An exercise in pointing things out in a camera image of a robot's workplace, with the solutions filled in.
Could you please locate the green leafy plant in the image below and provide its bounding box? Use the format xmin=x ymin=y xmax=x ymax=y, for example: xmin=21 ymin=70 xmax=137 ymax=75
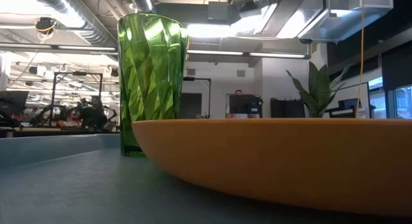
xmin=285 ymin=61 xmax=351 ymax=119

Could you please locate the black rig frame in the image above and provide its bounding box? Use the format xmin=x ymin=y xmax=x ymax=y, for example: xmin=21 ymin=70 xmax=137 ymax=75
xmin=50 ymin=71 xmax=104 ymax=127
xmin=182 ymin=76 xmax=212 ymax=119

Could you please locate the black yellow cord reel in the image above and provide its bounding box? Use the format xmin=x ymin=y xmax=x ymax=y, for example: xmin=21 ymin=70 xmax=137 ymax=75
xmin=34 ymin=17 xmax=58 ymax=35

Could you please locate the dark door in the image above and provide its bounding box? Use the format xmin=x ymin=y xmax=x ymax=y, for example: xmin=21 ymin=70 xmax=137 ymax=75
xmin=179 ymin=92 xmax=203 ymax=119

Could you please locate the black cabinet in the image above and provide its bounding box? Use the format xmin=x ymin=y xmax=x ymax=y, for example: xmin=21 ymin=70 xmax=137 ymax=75
xmin=270 ymin=97 xmax=306 ymax=119

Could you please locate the orange plate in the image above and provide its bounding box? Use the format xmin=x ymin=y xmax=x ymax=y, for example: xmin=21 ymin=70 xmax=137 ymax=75
xmin=131 ymin=117 xmax=412 ymax=218

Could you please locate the black monitor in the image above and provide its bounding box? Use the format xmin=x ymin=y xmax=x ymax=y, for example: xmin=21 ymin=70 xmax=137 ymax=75
xmin=229 ymin=94 xmax=263 ymax=115
xmin=0 ymin=90 xmax=30 ymax=117

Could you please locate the grey ceiling box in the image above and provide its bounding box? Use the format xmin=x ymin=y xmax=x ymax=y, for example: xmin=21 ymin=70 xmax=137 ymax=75
xmin=207 ymin=1 xmax=230 ymax=24

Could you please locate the green faceted plastic cup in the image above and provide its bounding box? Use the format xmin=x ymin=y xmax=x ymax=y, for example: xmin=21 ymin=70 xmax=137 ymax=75
xmin=117 ymin=13 xmax=189 ymax=158

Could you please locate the yellow cable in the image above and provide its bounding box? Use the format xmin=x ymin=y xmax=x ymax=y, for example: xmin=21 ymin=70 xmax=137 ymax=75
xmin=355 ymin=0 xmax=366 ymax=118

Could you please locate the person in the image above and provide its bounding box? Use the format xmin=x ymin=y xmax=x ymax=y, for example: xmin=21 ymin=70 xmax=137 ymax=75
xmin=79 ymin=95 xmax=109 ymax=131
xmin=225 ymin=89 xmax=262 ymax=119

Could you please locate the silver rectangular duct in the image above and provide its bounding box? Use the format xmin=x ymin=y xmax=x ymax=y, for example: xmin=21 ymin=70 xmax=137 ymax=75
xmin=297 ymin=0 xmax=394 ymax=44

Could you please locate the linear ceiling light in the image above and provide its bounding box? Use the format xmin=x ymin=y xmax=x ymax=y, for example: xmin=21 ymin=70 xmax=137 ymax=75
xmin=0 ymin=42 xmax=118 ymax=55
xmin=186 ymin=49 xmax=312 ymax=61

